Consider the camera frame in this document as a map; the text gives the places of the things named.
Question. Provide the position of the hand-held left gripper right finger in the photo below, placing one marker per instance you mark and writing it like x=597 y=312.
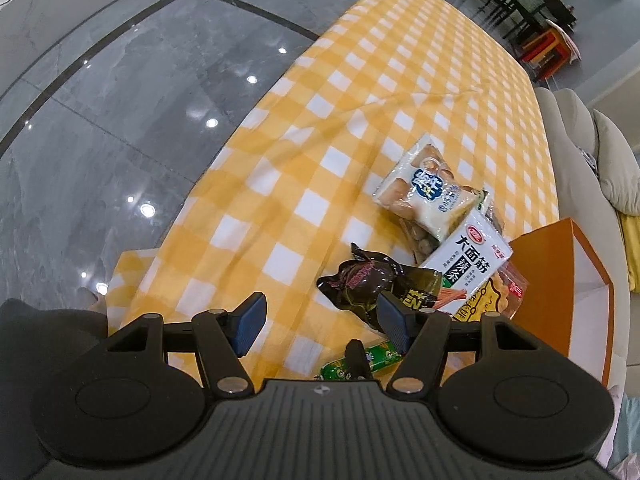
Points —
x=392 y=322

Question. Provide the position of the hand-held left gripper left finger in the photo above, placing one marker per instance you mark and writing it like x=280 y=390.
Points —
x=250 y=322

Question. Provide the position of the dark brown snack packet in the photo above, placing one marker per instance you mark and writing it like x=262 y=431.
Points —
x=360 y=280

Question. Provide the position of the yellow label clear snack packet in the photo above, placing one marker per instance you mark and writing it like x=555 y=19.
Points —
x=492 y=300

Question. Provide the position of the cream bread snack packet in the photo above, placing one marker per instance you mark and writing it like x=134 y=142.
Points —
x=425 y=185

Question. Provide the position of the orange cardboard box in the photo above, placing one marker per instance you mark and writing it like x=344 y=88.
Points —
x=545 y=285

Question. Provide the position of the green snack packet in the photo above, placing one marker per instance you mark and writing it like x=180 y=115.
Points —
x=381 y=352

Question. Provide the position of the white packet with black print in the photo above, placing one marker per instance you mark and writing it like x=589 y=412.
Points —
x=465 y=255

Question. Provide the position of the yellow checkered tablecloth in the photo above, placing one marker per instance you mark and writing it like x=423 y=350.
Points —
x=350 y=110

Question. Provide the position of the beige sofa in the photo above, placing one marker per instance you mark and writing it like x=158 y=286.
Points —
x=575 y=195

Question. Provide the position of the yellow cloth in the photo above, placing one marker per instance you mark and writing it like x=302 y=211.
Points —
x=630 y=250

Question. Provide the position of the pale grey cloth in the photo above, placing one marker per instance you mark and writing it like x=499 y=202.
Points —
x=587 y=157

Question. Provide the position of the light blue cloth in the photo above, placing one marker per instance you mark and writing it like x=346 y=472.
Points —
x=627 y=430

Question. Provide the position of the beige sofa cushion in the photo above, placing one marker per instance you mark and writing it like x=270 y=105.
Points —
x=620 y=170

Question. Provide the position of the orange stool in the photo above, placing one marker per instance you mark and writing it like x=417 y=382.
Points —
x=547 y=45

